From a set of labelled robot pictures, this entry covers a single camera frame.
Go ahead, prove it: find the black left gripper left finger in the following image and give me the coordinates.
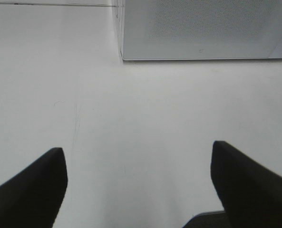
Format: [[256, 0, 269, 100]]
[[0, 148, 68, 228]]

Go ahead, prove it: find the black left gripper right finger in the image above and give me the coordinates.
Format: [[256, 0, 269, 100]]
[[211, 141, 282, 228]]

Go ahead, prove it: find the white microwave door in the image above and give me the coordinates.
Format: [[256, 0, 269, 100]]
[[122, 0, 282, 61]]

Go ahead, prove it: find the white microwave oven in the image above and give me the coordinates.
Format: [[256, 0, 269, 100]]
[[114, 0, 282, 61]]

